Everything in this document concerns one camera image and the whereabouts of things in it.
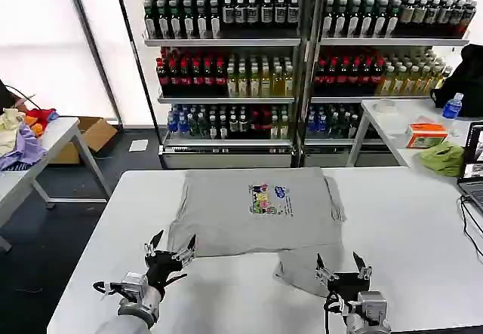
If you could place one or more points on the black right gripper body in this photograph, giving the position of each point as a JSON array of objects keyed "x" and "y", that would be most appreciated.
[{"x": 349, "y": 283}]

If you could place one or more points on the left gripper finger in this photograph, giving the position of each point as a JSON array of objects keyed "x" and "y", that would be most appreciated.
[
  {"x": 152, "y": 246},
  {"x": 187, "y": 254}
]

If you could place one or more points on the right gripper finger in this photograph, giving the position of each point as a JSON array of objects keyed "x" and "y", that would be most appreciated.
[
  {"x": 364, "y": 270},
  {"x": 324, "y": 273}
]

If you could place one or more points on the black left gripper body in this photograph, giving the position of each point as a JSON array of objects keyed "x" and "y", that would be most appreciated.
[{"x": 162, "y": 268}]

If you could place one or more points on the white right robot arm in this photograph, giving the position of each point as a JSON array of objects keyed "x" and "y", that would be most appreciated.
[{"x": 371, "y": 311}]

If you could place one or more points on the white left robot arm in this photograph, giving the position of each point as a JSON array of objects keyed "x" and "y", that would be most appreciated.
[{"x": 132, "y": 317}]

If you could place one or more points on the grey printed t-shirt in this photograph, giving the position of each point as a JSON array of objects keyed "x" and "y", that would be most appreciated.
[{"x": 226, "y": 221}]

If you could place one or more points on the white paper sheet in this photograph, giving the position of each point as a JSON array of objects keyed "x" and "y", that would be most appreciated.
[{"x": 138, "y": 145}]

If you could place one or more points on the open cardboard box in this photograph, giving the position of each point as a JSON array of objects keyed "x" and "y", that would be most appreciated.
[{"x": 94, "y": 134}]

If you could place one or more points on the green cloth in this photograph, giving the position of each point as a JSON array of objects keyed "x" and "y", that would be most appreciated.
[{"x": 443, "y": 158}]

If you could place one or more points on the grey side table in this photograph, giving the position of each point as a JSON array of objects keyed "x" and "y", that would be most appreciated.
[{"x": 56, "y": 138}]

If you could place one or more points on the orange tissue box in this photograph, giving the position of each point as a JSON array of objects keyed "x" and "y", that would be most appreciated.
[{"x": 426, "y": 135}]

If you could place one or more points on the white desk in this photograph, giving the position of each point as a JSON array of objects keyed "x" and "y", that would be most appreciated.
[{"x": 392, "y": 121}]

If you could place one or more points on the open laptop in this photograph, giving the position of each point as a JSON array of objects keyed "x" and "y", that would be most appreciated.
[{"x": 474, "y": 160}]

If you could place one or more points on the purple cloth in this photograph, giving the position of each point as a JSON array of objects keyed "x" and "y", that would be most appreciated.
[{"x": 26, "y": 145}]

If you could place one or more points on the clear tape roll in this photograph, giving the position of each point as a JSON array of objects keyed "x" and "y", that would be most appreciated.
[{"x": 383, "y": 105}]

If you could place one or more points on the orange cloth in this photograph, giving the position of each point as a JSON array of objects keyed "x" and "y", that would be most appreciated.
[{"x": 34, "y": 127}]

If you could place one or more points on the red cloth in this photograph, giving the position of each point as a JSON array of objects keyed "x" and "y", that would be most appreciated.
[{"x": 39, "y": 115}]

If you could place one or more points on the blue-label water bottle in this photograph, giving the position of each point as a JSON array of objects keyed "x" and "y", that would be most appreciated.
[{"x": 452, "y": 107}]

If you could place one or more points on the cream cloth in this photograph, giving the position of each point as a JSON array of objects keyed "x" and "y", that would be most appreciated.
[{"x": 9, "y": 126}]

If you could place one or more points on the shelf unit with bottles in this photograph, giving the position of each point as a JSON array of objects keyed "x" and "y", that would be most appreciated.
[
  {"x": 377, "y": 66},
  {"x": 226, "y": 70}
]

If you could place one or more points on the black bag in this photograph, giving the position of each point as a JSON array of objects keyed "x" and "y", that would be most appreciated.
[{"x": 464, "y": 81}]

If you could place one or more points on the dark window frame post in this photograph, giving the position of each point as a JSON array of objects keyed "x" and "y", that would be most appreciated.
[{"x": 96, "y": 47}]

